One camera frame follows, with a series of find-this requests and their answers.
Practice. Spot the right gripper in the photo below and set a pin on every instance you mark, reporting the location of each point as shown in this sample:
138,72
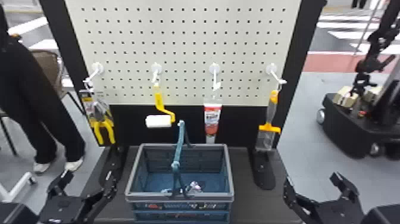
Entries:
339,214

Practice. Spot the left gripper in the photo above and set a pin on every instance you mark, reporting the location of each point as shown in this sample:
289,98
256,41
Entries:
61,211

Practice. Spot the yellow pliers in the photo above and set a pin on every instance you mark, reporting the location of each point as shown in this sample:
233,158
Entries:
100,120

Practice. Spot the yellow scraper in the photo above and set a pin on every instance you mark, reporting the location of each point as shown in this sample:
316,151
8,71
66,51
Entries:
269,127

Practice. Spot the yellow paint roller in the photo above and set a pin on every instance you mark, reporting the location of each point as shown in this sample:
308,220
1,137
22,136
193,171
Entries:
158,121

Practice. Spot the blue basket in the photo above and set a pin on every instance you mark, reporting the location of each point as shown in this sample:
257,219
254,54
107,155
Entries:
187,179

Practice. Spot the person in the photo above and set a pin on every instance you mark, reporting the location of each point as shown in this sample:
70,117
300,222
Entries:
28,94

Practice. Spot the white packet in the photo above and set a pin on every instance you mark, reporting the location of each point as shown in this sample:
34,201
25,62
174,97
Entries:
194,187

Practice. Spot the red and white tube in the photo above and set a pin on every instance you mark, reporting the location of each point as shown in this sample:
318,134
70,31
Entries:
212,120

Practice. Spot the white pegboard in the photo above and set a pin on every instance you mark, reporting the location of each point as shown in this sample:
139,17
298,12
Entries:
187,40

